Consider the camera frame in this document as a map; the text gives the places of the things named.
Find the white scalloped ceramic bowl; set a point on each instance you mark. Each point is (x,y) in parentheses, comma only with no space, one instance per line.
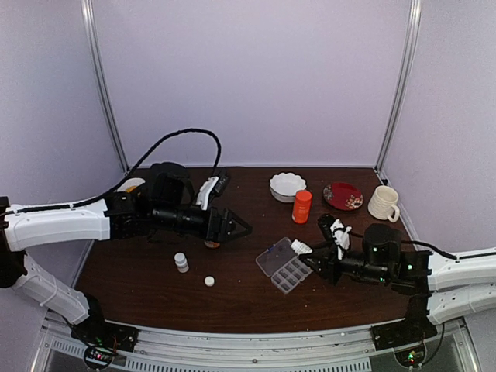
(284,186)

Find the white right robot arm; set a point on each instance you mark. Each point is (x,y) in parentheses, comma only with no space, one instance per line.
(441,286)

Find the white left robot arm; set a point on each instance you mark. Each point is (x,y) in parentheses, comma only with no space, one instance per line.
(110,216)

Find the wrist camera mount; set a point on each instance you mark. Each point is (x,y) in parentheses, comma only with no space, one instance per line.
(212,188)
(336,232)

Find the grey capped pill bottle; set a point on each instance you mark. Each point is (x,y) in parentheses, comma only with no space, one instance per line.
(181,262)

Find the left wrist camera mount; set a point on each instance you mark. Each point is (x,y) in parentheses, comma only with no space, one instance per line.
(212,188)

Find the cream ribbed mug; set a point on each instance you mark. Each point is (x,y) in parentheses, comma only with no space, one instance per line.
(383,204)

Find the orange pill bottle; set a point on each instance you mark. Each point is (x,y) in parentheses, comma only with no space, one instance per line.
(302,206)

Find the white pill bottle green label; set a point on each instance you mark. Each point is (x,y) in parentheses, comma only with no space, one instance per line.
(300,248)

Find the white bottle cap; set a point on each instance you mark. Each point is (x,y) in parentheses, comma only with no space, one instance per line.
(209,281)

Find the red floral plate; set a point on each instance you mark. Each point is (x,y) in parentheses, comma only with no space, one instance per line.
(343,196)

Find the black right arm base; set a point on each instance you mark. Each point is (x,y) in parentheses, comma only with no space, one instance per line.
(413,328)

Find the aluminium front rail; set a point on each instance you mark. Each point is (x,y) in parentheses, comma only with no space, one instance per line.
(345,349)

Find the right aluminium frame post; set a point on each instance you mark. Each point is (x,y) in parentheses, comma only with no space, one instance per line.
(407,60)

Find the aluminium frame post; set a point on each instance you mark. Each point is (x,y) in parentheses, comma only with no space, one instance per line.
(88,17)
(407,60)

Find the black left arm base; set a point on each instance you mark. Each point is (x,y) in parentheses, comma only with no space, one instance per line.
(103,339)

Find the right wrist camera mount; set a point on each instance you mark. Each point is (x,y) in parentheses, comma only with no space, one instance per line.
(336,232)

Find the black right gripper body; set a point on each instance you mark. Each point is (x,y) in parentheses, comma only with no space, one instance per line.
(380,273)

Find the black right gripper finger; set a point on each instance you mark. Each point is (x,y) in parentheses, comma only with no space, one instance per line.
(327,267)
(322,251)

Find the clear plastic pill organizer box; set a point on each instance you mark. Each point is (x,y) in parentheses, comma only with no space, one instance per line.
(281,264)

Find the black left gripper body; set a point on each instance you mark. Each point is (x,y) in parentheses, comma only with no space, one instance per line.
(169,215)

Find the left aluminium frame post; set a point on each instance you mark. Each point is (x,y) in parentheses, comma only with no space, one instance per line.
(88,17)

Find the patterned mug with orange interior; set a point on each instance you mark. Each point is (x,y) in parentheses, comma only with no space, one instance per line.
(130,184)

